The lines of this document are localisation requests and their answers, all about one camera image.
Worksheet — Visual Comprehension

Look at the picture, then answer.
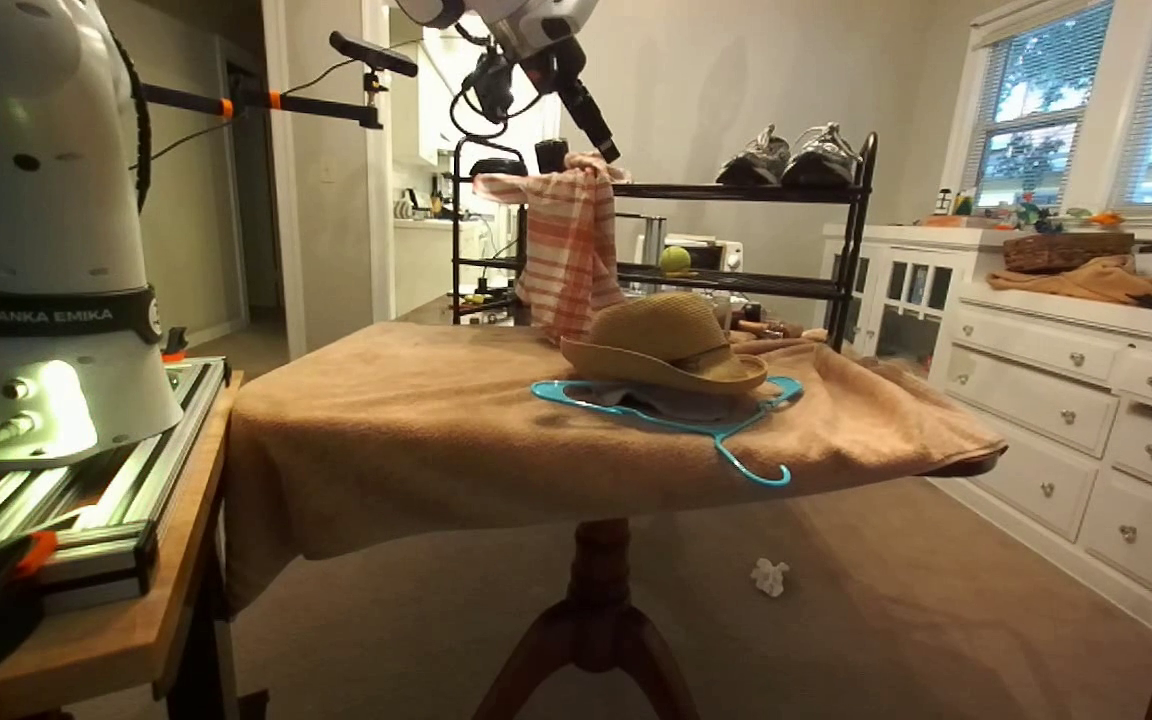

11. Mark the orange white striped tea towel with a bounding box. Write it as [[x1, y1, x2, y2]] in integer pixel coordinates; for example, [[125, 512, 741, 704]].
[[472, 150, 627, 350]]

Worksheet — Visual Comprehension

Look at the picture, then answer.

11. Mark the silver metal container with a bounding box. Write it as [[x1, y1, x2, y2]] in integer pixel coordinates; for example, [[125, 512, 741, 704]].
[[610, 209, 671, 267]]

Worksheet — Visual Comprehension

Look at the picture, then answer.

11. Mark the white framed window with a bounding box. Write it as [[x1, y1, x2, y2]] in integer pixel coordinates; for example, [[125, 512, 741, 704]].
[[947, 0, 1152, 222]]

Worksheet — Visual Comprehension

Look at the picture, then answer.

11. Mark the white dresser with drawers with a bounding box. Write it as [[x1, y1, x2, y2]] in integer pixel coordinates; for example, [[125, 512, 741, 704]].
[[930, 285, 1152, 636]]

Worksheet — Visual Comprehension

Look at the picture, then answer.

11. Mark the crumpled white paper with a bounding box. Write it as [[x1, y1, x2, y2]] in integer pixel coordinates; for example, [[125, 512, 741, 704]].
[[748, 555, 790, 599]]

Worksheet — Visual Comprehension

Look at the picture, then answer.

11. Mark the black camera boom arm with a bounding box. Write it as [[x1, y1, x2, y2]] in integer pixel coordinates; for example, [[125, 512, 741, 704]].
[[133, 29, 423, 135]]

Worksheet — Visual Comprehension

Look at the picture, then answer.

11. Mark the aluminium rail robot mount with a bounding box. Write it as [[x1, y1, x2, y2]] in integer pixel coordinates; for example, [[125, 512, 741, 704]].
[[0, 350, 233, 615]]

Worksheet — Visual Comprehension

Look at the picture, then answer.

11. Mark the black metal shoe rack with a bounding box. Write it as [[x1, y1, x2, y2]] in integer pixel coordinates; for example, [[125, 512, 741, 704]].
[[447, 128, 885, 350]]

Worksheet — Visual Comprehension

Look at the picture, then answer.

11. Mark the brown wicker basket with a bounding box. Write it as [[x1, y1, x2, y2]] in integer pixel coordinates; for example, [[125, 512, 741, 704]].
[[998, 227, 1141, 276]]

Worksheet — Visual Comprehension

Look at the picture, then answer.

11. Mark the teal clothes hanger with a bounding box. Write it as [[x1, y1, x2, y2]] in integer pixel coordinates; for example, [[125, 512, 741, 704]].
[[526, 373, 806, 492]]

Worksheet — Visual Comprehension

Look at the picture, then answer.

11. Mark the white glass door cabinet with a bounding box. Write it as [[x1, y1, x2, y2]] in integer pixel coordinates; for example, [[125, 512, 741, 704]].
[[823, 222, 1006, 384]]

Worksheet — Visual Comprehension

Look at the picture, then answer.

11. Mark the wooden table pedestal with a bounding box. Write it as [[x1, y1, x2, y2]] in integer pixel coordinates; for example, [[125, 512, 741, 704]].
[[467, 515, 699, 720]]

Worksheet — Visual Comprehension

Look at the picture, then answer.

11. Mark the woven straw hat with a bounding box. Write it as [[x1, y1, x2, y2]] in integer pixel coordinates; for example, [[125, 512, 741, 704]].
[[557, 291, 772, 401]]

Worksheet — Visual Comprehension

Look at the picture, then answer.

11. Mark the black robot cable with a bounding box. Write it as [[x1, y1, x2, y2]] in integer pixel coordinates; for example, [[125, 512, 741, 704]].
[[447, 10, 526, 142]]

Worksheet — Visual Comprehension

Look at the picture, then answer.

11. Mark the wooden bench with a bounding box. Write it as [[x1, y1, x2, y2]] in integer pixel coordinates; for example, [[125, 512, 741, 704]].
[[0, 373, 247, 720]]

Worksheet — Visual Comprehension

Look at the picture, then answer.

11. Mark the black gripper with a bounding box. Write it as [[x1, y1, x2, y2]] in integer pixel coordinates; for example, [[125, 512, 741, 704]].
[[520, 31, 624, 164]]

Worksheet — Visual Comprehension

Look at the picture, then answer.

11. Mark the brown tablecloth table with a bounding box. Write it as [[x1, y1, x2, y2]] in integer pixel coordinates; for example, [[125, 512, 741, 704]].
[[219, 316, 1012, 615]]

